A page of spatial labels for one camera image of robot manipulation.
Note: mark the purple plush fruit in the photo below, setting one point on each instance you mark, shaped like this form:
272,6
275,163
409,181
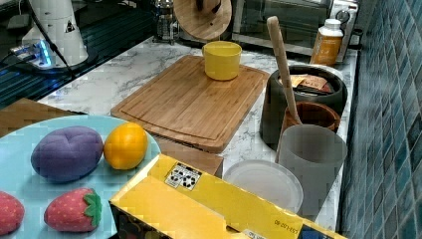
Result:
67,154

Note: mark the yellow cup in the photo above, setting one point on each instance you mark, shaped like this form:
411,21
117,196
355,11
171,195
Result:
222,60

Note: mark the dark grey round container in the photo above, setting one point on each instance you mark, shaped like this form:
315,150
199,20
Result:
275,101

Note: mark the red plush strawberry at edge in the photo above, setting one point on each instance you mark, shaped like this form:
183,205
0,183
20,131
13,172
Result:
11,213

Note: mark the frosted plastic cup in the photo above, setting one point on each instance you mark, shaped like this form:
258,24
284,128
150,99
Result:
314,155

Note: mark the brown packets in container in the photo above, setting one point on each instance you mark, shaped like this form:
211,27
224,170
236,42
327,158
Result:
310,84

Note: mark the glass french press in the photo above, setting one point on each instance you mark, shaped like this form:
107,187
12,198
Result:
166,24

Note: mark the bamboo cutting board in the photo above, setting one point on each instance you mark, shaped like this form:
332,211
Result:
183,104

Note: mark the silver toaster oven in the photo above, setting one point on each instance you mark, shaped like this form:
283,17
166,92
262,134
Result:
299,21

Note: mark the brown wooden bowl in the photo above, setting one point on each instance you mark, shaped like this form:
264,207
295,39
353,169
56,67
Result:
318,114

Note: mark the clear plastic lid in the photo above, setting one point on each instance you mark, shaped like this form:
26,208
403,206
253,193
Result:
268,180

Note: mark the orange bottle white cap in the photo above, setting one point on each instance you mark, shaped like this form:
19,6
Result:
327,43

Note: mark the yellow cardboard box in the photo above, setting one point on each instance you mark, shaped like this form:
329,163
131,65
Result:
169,199

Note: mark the round wooden lid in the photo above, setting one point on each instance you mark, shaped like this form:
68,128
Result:
203,19

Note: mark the yellow toy lemon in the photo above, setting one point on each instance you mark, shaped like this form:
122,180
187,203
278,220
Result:
125,147

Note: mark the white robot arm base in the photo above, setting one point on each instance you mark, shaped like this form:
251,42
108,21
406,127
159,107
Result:
55,41

